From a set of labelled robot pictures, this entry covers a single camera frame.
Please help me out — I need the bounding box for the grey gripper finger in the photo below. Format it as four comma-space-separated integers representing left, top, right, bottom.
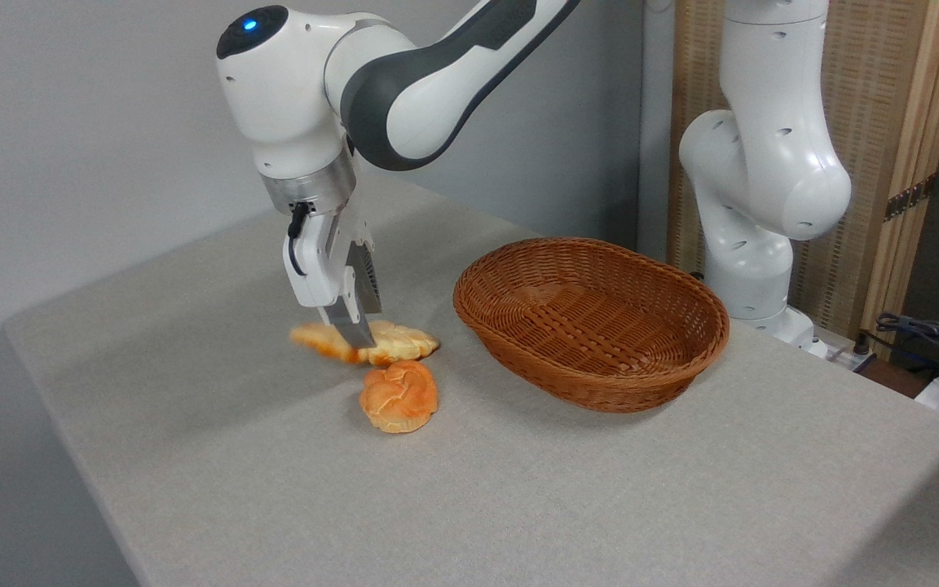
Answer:
319, 295, 377, 350
346, 239, 383, 316

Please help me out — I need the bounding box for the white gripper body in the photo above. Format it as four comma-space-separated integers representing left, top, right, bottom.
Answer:
282, 204, 376, 310

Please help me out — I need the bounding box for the long braided bread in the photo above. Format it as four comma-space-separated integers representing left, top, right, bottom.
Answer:
289, 320, 441, 366

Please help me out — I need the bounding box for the round knotted bread roll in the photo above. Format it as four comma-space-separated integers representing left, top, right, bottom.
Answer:
359, 360, 439, 434

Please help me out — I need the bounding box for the brown wicker basket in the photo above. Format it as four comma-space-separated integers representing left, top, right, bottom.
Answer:
453, 237, 731, 414

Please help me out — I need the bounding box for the white power strip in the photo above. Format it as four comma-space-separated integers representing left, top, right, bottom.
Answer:
827, 341, 878, 373

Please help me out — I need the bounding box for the metal screen hinge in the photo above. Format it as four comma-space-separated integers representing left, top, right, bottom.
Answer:
884, 174, 937, 223

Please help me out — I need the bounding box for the wooden folding screen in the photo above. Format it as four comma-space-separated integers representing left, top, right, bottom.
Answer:
668, 0, 939, 360

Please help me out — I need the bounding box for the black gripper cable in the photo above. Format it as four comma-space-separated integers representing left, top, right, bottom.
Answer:
287, 201, 313, 276

